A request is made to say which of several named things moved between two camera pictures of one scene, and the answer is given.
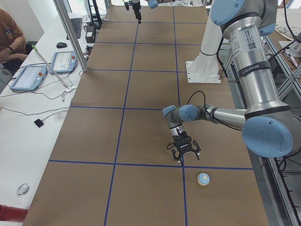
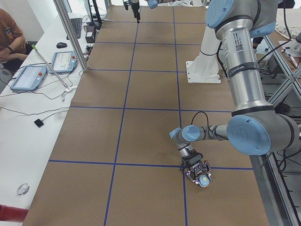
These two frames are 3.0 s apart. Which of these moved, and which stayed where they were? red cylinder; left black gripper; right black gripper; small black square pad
Moved: left black gripper
Stayed: right black gripper; red cylinder; small black square pad
